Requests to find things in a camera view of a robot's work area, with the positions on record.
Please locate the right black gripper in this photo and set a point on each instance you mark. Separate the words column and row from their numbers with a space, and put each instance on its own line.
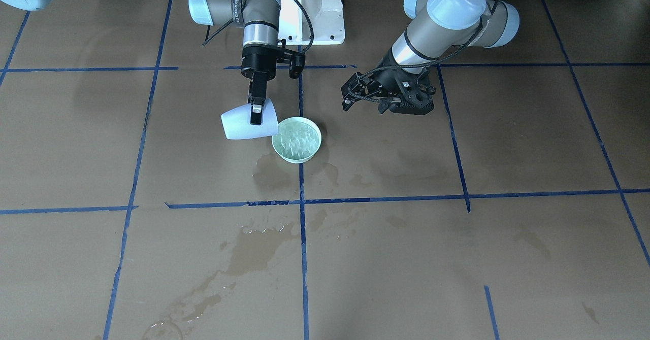
column 255, row 61

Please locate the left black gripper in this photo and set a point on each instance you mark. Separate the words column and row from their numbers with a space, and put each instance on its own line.
column 388, row 77

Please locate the blue-grey plastic cup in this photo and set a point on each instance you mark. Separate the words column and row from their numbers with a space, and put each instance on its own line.
column 244, row 123

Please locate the light green bowl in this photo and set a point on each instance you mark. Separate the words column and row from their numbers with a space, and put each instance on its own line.
column 298, row 139

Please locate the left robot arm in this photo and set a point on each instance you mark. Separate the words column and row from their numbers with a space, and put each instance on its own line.
column 438, row 25

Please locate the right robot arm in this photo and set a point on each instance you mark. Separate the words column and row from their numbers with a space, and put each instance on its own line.
column 259, row 20

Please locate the brown paper table cover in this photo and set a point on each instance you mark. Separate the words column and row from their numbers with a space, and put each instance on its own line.
column 516, row 209

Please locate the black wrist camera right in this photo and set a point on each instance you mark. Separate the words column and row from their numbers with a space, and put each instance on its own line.
column 296, row 61

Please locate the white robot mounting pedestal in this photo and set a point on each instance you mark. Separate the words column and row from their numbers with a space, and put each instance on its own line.
column 323, row 26

